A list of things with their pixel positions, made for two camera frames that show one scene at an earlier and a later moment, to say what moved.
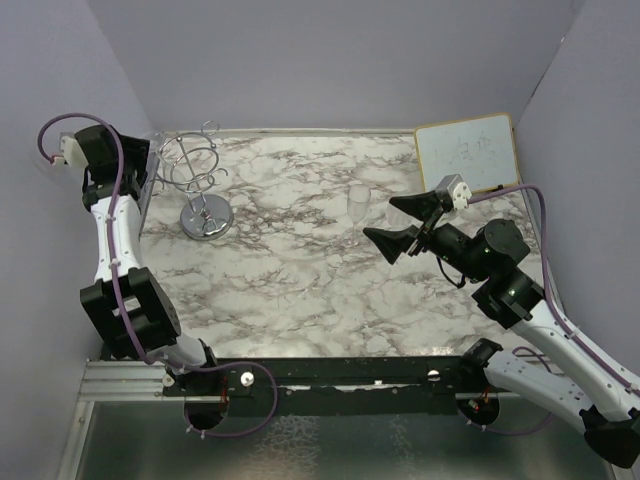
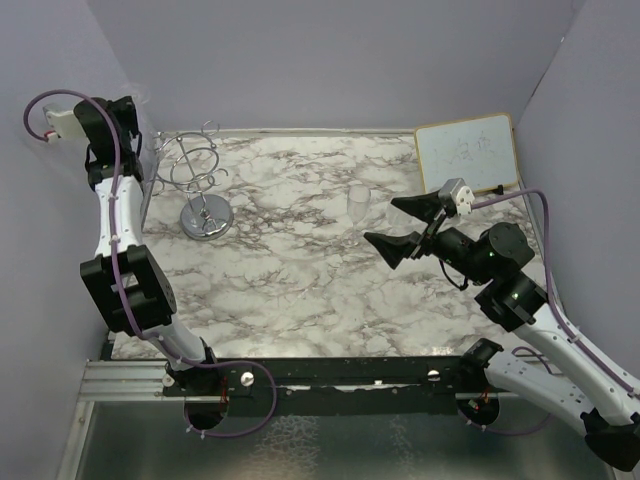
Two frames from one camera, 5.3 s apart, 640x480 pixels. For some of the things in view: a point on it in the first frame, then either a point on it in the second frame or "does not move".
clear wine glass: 358,203 does not move
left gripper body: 135,156 → 127,117
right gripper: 392,243 does not move
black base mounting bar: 330,385 does not move
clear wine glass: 398,220 does not move
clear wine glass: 152,171 → 144,102
